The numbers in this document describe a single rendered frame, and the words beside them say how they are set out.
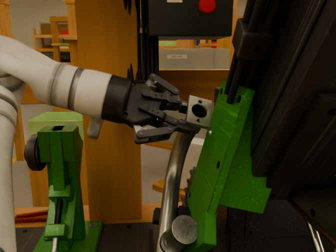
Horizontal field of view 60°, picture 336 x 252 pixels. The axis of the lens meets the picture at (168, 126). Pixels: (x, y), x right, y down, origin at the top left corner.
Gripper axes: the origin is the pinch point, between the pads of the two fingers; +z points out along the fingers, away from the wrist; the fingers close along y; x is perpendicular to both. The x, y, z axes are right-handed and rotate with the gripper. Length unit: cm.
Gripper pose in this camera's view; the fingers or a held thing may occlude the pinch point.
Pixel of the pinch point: (189, 118)
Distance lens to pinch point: 49.3
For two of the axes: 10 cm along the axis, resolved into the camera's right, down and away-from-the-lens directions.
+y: 1.4, -8.3, 5.4
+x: -2.3, 5.0, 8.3
